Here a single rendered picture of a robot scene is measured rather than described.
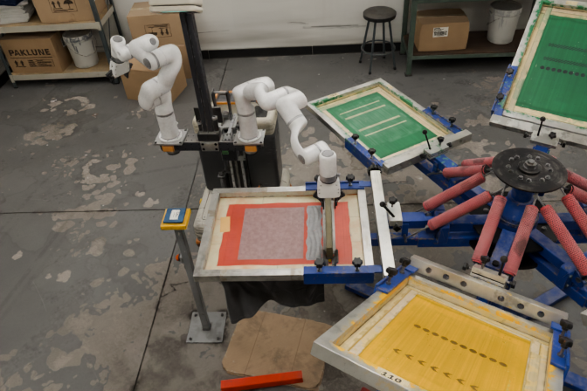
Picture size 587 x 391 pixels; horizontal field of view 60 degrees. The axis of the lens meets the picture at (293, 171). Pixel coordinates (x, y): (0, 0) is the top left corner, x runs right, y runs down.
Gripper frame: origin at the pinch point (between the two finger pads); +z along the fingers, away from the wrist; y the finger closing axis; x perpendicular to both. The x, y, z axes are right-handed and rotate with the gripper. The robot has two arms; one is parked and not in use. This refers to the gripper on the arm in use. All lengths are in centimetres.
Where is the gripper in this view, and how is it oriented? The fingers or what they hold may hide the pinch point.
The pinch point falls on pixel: (328, 203)
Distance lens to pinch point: 233.6
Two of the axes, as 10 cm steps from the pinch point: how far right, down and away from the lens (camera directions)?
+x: -0.3, 6.2, -7.8
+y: -10.0, 0.3, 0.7
